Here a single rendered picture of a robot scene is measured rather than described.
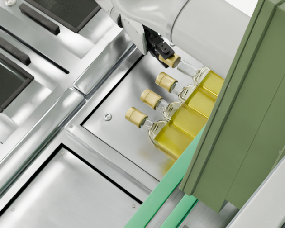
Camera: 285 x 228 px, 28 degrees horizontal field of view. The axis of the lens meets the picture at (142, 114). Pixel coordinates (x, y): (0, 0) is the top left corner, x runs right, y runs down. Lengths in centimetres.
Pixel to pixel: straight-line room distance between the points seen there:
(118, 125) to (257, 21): 93
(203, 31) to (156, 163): 66
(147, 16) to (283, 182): 41
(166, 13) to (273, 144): 29
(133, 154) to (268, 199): 94
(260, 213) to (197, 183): 25
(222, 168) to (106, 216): 75
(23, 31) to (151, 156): 56
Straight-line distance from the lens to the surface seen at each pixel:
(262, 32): 58
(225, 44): 80
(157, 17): 85
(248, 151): 66
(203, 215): 108
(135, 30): 140
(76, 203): 144
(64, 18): 172
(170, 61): 139
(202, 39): 81
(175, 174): 112
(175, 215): 110
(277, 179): 54
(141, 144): 144
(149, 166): 141
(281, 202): 52
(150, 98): 133
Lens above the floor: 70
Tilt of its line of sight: 19 degrees up
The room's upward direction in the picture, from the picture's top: 56 degrees counter-clockwise
